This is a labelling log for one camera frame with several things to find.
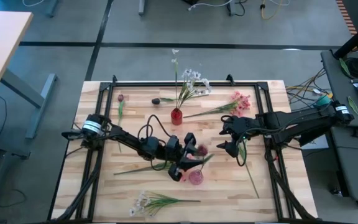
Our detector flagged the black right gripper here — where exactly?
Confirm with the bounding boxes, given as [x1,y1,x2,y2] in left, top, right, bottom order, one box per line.
[216,116,260,158]

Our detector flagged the white box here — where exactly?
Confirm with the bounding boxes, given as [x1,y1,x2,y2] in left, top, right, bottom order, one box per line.
[303,134,329,151]

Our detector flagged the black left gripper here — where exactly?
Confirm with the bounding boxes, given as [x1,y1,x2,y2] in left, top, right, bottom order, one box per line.
[165,133,205,182]

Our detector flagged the grey metal table leg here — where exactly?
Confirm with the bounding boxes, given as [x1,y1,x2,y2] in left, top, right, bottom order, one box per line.
[138,0,148,17]
[47,0,60,19]

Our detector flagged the light wooden side table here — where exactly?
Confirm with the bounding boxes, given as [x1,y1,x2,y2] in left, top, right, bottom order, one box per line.
[0,11,34,100]

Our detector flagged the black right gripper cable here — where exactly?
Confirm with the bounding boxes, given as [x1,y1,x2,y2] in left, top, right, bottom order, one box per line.
[234,139,249,168]

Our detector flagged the dark purple artificial tulip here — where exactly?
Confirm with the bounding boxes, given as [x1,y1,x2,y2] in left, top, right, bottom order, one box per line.
[151,94,210,105]
[239,139,260,199]

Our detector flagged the floor cable tangle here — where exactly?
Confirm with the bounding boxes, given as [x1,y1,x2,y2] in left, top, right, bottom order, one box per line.
[286,67,334,111]

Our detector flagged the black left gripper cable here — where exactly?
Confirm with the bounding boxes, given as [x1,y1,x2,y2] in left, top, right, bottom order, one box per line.
[137,114,172,171]

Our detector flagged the dark grey cart top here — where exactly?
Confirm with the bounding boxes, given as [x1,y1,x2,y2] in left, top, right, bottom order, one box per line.
[320,49,358,128]

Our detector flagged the black cable bundle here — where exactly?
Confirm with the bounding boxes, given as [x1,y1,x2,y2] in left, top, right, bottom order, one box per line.
[267,161,318,222]
[56,164,101,222]

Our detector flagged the pink ribbed glass vase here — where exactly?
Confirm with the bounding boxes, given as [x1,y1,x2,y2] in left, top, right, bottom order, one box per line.
[188,169,204,186]

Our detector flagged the orange floor cable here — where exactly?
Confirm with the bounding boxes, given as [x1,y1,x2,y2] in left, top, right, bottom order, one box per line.
[260,0,291,21]

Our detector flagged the green tape roll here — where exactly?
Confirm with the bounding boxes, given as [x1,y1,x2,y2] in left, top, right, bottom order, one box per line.
[315,95,333,109]

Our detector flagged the pink artificial flower spray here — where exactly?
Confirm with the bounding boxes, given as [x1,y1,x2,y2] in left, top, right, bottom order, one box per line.
[113,160,188,183]
[183,90,252,119]

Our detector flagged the grey side table leg frame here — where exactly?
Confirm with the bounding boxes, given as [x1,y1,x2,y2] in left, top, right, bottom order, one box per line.
[0,68,58,140]

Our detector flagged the white floor cable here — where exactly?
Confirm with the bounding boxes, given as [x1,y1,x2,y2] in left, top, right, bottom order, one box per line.
[22,0,47,7]
[187,0,234,12]

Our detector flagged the black diagonal post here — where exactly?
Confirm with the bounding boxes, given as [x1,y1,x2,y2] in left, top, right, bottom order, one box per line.
[333,17,358,60]

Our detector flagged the dark red artificial tulip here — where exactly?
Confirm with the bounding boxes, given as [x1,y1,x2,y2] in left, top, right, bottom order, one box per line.
[194,144,214,175]

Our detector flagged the red glass vase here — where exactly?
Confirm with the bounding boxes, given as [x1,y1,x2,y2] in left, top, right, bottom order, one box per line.
[170,107,183,126]

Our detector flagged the black aluminium table frame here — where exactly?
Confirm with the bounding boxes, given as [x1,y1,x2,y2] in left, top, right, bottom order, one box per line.
[75,74,296,223]

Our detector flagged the white artificial flower spray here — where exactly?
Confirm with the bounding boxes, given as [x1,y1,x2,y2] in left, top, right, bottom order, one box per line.
[128,190,201,218]
[171,48,213,113]

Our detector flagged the green artificial leaf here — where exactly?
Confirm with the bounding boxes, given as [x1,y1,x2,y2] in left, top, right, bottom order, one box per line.
[339,57,351,77]
[347,95,358,116]

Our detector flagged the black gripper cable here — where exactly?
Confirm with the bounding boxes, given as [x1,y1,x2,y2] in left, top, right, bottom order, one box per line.
[137,114,172,171]
[234,139,249,168]

